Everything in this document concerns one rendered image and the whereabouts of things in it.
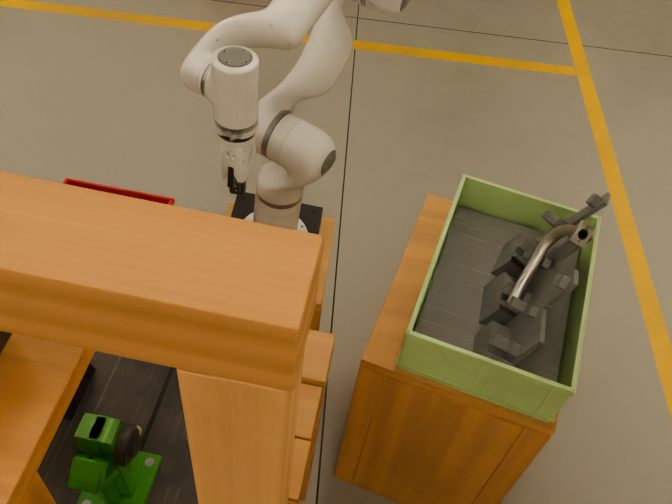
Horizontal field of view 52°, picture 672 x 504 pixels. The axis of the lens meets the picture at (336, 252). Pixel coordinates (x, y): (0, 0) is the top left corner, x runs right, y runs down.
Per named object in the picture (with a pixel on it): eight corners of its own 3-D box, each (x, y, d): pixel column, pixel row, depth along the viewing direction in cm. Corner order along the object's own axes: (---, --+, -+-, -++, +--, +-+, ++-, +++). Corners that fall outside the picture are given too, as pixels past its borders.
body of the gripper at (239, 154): (248, 145, 128) (248, 187, 137) (261, 111, 135) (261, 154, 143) (209, 137, 128) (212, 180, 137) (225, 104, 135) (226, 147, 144)
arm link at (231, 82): (201, 115, 129) (239, 136, 126) (196, 55, 119) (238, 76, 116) (229, 94, 134) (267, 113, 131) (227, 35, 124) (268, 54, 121)
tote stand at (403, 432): (390, 328, 282) (428, 192, 221) (513, 372, 274) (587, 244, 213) (333, 476, 239) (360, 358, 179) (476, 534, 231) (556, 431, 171)
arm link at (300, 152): (273, 166, 178) (281, 95, 159) (333, 200, 174) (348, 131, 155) (246, 193, 171) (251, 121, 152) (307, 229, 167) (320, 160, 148)
